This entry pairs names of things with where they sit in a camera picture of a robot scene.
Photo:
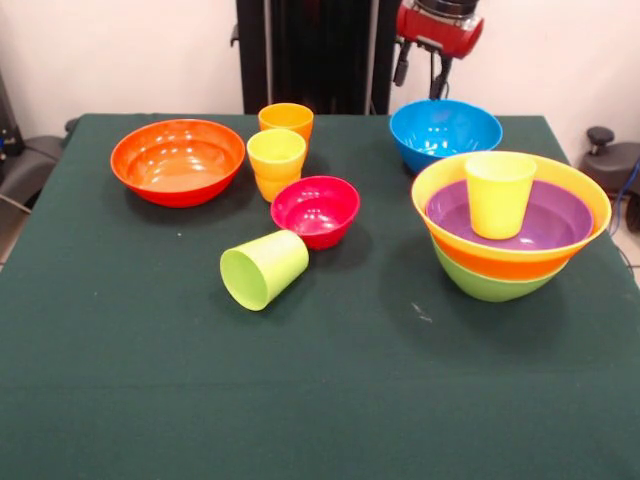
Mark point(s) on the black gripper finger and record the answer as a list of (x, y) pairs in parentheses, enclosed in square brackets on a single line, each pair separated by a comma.
[(401, 67), (440, 80)]

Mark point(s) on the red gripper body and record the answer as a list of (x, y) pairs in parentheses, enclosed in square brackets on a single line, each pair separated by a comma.
[(440, 32)]

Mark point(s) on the blue bowl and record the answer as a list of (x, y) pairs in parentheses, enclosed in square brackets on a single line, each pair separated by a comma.
[(440, 130)]

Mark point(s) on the yellow cup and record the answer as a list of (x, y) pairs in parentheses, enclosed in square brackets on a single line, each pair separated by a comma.
[(275, 160), (500, 200)]

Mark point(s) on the small pink bowl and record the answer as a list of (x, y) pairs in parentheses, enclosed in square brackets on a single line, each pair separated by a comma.
[(315, 215)]

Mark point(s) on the purple bowl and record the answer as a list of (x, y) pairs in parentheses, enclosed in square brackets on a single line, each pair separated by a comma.
[(555, 220)]

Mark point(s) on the large orange bowl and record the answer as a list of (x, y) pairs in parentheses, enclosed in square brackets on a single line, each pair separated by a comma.
[(500, 265)]

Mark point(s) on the orange cup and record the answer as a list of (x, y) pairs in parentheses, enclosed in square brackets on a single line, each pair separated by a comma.
[(285, 120)]

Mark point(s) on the yellow-orange cup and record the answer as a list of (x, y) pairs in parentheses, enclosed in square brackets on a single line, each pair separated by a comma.
[(272, 187)]

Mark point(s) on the green bowl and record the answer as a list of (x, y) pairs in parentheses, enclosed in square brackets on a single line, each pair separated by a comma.
[(485, 290)]

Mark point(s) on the red bowl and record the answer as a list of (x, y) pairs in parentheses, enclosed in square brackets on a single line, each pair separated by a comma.
[(175, 170)]

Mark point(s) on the green cup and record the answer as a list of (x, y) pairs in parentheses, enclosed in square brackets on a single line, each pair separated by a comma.
[(260, 275)]

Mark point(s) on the dark green tablecloth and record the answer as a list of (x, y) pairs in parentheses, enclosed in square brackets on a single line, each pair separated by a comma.
[(200, 375)]

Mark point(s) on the black equipment box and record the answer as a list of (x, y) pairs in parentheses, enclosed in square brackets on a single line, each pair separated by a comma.
[(7, 130)]

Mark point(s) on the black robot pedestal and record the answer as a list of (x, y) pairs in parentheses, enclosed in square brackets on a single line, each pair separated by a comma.
[(310, 55)]

